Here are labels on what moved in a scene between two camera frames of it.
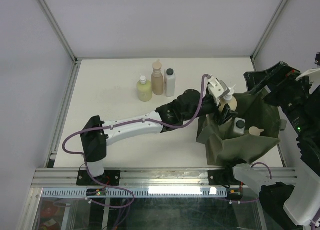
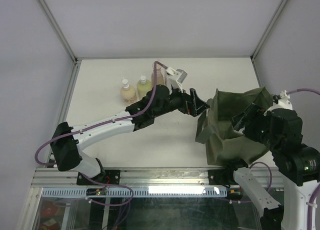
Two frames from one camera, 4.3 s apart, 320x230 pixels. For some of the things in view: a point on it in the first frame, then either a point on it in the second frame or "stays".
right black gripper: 277,77 -> 253,112
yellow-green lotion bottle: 144,89 stays
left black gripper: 227,112 -> 191,105
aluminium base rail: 147,177 stays
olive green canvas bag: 263,128 stays
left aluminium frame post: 56,26 stays
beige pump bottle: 157,79 stays
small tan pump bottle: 228,99 -> 128,94
